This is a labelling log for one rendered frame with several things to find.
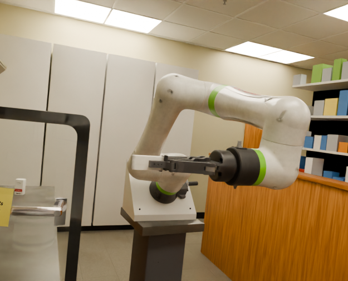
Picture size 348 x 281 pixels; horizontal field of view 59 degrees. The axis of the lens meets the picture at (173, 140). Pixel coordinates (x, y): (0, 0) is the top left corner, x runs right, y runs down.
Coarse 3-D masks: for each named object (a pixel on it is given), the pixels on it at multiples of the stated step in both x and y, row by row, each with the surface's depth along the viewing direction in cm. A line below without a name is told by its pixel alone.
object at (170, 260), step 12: (144, 240) 146; (156, 240) 144; (168, 240) 147; (180, 240) 150; (132, 252) 159; (144, 252) 145; (156, 252) 144; (168, 252) 147; (180, 252) 150; (132, 264) 158; (144, 264) 144; (156, 264) 145; (168, 264) 148; (180, 264) 151; (132, 276) 157; (144, 276) 143; (156, 276) 145; (168, 276) 148; (180, 276) 151
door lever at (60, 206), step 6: (54, 204) 62; (60, 204) 62; (66, 204) 63; (12, 210) 56; (18, 210) 56; (24, 210) 57; (30, 210) 57; (36, 210) 57; (42, 210) 58; (48, 210) 58; (54, 210) 58; (60, 210) 58
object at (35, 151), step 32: (0, 128) 59; (32, 128) 61; (64, 128) 62; (0, 160) 60; (32, 160) 61; (64, 160) 63; (32, 192) 62; (64, 192) 63; (32, 224) 62; (64, 224) 63; (0, 256) 61; (32, 256) 62; (64, 256) 64
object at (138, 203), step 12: (132, 180) 152; (132, 192) 147; (144, 192) 150; (132, 204) 144; (144, 204) 145; (156, 204) 148; (168, 204) 150; (180, 204) 153; (192, 204) 155; (132, 216) 143; (144, 216) 142; (156, 216) 144; (168, 216) 147; (180, 216) 149; (192, 216) 152
